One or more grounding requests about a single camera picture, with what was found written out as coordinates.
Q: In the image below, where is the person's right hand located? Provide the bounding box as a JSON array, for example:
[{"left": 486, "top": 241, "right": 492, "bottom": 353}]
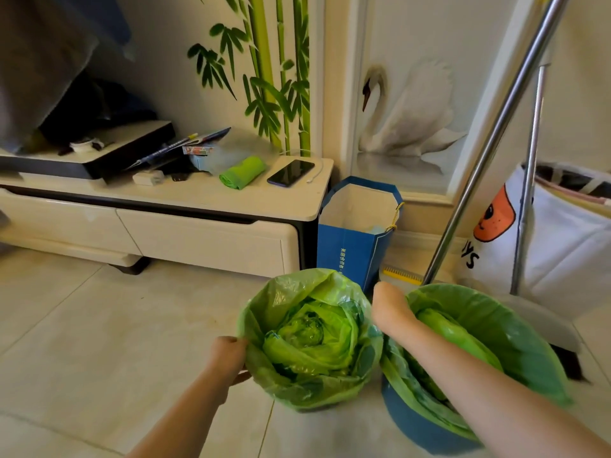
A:
[{"left": 371, "top": 281, "right": 419, "bottom": 337}]

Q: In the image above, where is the person's left hand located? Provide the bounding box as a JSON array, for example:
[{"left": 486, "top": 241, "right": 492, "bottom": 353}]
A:
[{"left": 206, "top": 336, "right": 252, "bottom": 388}]

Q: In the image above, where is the person's left forearm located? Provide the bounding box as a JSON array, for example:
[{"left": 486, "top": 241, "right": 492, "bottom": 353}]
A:
[{"left": 126, "top": 369, "right": 231, "bottom": 458}]

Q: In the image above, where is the person's right forearm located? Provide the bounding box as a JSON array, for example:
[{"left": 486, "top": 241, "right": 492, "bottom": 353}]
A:
[{"left": 390, "top": 317, "right": 611, "bottom": 458}]

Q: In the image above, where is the yellow dustpan comb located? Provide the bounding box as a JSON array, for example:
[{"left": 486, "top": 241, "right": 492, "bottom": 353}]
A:
[{"left": 382, "top": 265, "right": 425, "bottom": 286}]

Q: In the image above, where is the blue paper gift bag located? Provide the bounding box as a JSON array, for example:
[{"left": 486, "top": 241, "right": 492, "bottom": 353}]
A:
[{"left": 316, "top": 176, "right": 405, "bottom": 294}]

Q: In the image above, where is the blue plastic trash bin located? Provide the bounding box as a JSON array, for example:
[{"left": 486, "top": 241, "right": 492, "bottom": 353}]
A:
[{"left": 381, "top": 374, "right": 484, "bottom": 456}]

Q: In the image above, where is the green bin liner bag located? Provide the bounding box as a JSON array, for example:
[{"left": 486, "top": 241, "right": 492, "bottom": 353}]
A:
[{"left": 380, "top": 283, "right": 573, "bottom": 442}]

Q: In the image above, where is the black smartphone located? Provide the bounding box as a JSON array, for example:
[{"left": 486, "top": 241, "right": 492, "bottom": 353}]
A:
[{"left": 266, "top": 159, "right": 316, "bottom": 188}]

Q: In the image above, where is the white low cabinet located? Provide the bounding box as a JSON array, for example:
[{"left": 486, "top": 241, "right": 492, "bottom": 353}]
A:
[{"left": 0, "top": 155, "right": 335, "bottom": 278}]

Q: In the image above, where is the green roll of bags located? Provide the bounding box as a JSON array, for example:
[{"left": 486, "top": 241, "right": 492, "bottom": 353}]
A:
[{"left": 219, "top": 156, "right": 267, "bottom": 191}]

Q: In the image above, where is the white laundry bag orange print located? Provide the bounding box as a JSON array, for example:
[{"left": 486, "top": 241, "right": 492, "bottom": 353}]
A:
[{"left": 459, "top": 162, "right": 611, "bottom": 323}]

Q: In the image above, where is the swan picture panel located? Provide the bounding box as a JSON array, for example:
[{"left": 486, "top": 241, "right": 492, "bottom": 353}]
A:
[{"left": 351, "top": 0, "right": 522, "bottom": 196}]

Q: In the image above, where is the thick stainless steel pole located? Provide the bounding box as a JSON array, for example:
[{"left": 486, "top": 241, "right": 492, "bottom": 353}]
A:
[{"left": 422, "top": 0, "right": 572, "bottom": 286}]

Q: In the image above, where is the translucent plastic tissue pack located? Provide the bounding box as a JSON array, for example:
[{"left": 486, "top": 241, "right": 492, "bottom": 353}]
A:
[{"left": 183, "top": 131, "right": 280, "bottom": 176}]

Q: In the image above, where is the white charger adapter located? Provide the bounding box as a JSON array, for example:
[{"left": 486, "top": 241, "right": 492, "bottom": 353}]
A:
[{"left": 132, "top": 170, "right": 165, "bottom": 187}]

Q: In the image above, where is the dark slim notebook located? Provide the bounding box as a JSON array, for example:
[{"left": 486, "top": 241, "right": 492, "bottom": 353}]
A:
[{"left": 190, "top": 127, "right": 233, "bottom": 146}]

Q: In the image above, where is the pen with yellow tip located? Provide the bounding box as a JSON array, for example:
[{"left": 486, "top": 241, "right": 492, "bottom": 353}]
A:
[{"left": 127, "top": 133, "right": 199, "bottom": 169}]

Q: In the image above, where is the black and white shelf board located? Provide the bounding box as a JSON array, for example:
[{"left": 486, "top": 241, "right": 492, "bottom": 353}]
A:
[{"left": 0, "top": 120, "right": 176, "bottom": 181}]

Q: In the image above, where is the small white cup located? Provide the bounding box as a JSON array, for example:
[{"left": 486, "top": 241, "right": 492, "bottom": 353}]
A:
[{"left": 70, "top": 137, "right": 105, "bottom": 154}]

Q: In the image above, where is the dark pile of clothes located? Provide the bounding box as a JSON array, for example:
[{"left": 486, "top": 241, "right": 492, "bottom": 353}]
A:
[{"left": 39, "top": 72, "right": 158, "bottom": 146}]

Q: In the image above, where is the grey hanging cloth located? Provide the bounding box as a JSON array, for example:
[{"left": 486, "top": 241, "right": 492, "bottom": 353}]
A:
[{"left": 0, "top": 0, "right": 100, "bottom": 155}]

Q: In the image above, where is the blue hanging cloth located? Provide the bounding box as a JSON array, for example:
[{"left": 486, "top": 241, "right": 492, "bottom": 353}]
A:
[{"left": 48, "top": 0, "right": 135, "bottom": 61}]

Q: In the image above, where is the white charging cable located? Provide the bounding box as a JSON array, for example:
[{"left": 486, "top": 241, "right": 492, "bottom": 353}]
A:
[{"left": 279, "top": 149, "right": 325, "bottom": 184}]

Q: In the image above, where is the thin metal dustpan handle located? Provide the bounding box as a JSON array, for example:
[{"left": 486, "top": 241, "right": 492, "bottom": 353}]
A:
[{"left": 509, "top": 64, "right": 550, "bottom": 296}]

